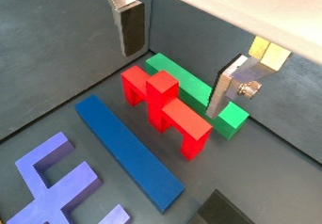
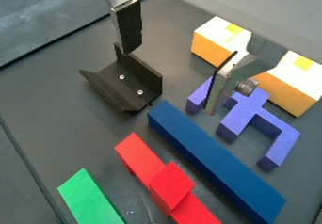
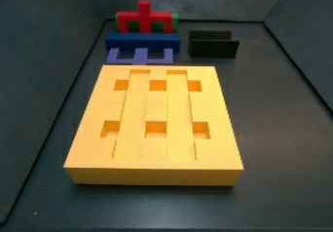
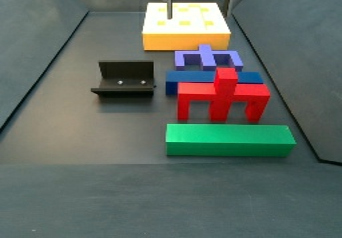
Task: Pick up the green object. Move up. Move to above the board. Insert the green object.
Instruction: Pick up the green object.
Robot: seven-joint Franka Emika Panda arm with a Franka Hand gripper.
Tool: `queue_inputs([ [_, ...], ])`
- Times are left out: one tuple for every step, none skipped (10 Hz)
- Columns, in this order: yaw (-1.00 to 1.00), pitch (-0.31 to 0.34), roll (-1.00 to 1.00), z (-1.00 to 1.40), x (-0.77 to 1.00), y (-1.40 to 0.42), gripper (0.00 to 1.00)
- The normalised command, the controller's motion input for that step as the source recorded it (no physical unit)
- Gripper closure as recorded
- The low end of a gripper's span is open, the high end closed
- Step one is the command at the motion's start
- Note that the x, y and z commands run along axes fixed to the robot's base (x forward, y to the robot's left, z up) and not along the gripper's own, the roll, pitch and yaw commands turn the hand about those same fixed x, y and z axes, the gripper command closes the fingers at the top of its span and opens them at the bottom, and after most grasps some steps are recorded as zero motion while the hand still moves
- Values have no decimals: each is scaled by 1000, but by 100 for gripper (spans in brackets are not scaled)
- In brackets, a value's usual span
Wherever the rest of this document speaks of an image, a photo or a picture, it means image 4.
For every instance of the red comb-shaped block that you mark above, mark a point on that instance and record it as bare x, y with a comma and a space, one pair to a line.
222, 93

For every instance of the purple comb-shaped block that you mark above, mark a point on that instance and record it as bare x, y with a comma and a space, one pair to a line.
209, 59

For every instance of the black angle bracket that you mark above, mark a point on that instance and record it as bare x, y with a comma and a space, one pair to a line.
126, 78

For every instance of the green rectangular block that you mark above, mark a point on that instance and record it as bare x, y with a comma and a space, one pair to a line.
229, 140

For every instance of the yellow slotted board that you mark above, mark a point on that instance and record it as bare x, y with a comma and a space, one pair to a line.
197, 24

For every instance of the dark blue rectangular block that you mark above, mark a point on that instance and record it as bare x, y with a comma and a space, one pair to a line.
174, 77

